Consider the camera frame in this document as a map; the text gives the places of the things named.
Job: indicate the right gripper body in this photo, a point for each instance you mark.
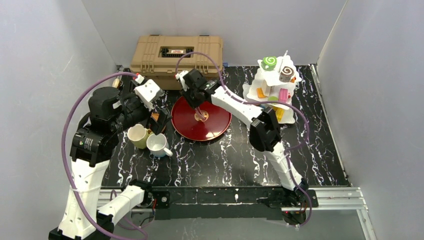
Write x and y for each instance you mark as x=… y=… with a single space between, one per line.
x=193 y=99

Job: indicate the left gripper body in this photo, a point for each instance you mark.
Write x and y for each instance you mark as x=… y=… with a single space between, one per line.
x=157 y=117

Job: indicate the pink handled metal tongs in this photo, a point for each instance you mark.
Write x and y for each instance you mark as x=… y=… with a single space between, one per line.
x=200 y=115

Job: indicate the white grey mug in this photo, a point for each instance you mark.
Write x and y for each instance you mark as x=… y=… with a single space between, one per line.
x=158 y=145

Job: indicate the yellow green mug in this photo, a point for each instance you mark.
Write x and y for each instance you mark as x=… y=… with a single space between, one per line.
x=138 y=136

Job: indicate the red round tray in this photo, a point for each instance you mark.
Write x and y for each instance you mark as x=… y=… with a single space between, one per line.
x=188 y=124

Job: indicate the tan plastic toolbox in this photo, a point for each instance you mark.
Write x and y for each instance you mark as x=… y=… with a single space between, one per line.
x=156 y=56

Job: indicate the orange toy cake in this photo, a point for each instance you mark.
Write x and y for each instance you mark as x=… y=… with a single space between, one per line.
x=260 y=93

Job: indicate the white toy cake slice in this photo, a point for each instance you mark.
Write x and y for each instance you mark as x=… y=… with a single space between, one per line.
x=266 y=89

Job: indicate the green toy macaron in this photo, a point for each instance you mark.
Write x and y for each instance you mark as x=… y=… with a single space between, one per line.
x=273 y=98

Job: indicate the green swirl roll cake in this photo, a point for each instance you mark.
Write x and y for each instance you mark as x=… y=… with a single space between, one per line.
x=269 y=63

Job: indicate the white tiered cake stand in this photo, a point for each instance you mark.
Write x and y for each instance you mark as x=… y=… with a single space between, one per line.
x=272 y=79

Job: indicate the yellow toy cake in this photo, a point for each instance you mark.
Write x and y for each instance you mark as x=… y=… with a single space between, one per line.
x=279 y=112

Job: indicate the pink toy cake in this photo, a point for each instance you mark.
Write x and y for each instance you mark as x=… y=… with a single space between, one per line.
x=283 y=95

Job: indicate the brown swirl roll cake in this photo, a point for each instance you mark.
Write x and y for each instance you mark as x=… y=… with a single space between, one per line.
x=287 y=75

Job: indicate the wooden coaster stack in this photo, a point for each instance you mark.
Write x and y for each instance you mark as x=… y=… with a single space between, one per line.
x=156 y=117

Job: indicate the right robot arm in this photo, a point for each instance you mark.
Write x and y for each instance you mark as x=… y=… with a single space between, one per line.
x=265 y=132

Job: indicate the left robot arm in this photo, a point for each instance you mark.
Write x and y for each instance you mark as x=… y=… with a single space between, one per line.
x=111 y=112

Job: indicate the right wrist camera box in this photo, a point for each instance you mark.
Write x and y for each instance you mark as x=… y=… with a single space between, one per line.
x=182 y=81

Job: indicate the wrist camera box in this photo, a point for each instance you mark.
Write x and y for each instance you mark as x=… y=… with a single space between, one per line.
x=147 y=90
x=182 y=81

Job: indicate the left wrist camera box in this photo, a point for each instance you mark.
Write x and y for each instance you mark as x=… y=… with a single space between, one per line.
x=147 y=90

